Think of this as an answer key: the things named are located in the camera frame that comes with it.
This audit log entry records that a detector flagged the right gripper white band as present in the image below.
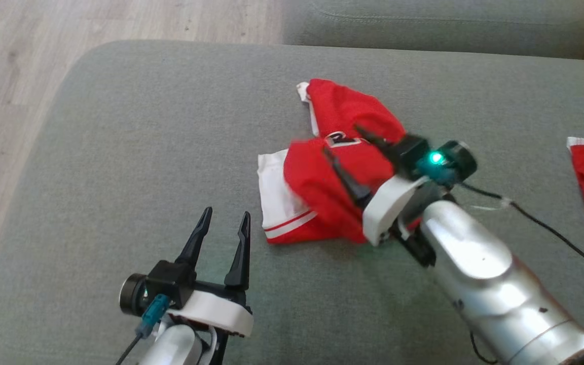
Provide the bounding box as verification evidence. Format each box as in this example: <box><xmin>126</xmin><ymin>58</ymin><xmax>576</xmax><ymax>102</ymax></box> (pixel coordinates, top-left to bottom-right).
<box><xmin>322</xmin><ymin>126</ymin><xmax>437</xmax><ymax>268</ymax></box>

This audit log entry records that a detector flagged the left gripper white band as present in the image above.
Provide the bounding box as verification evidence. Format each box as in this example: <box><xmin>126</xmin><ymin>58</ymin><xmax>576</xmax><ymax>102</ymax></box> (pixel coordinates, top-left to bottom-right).
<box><xmin>167</xmin><ymin>207</ymin><xmax>253</xmax><ymax>339</ymax></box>

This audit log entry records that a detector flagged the red Bulls basketball jersey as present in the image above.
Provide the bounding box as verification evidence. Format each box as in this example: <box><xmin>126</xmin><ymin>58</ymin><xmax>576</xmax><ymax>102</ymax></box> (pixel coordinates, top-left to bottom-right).
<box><xmin>258</xmin><ymin>79</ymin><xmax>422</xmax><ymax>245</ymax></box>

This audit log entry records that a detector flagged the grey sofa seat cushion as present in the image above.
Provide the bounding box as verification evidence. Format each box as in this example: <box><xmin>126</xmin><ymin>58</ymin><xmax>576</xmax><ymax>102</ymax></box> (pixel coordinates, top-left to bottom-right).
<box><xmin>0</xmin><ymin>40</ymin><xmax>584</xmax><ymax>365</ymax></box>

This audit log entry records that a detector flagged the grey sofa back cushion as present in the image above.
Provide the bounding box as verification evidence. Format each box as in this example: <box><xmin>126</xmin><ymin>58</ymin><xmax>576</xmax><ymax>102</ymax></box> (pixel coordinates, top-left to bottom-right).
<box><xmin>282</xmin><ymin>0</ymin><xmax>584</xmax><ymax>59</ymax></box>

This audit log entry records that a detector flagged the black cable with teal plug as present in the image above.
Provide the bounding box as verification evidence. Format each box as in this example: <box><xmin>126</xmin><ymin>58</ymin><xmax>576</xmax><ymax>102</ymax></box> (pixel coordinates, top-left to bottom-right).
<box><xmin>442</xmin><ymin>170</ymin><xmax>584</xmax><ymax>282</ymax></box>
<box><xmin>115</xmin><ymin>294</ymin><xmax>171</xmax><ymax>365</ymax></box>

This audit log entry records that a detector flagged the thin black cable loop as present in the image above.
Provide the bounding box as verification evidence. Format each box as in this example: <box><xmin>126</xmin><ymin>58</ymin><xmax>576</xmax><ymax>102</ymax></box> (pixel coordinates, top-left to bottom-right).
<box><xmin>468</xmin><ymin>332</ymin><xmax>498</xmax><ymax>364</ymax></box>

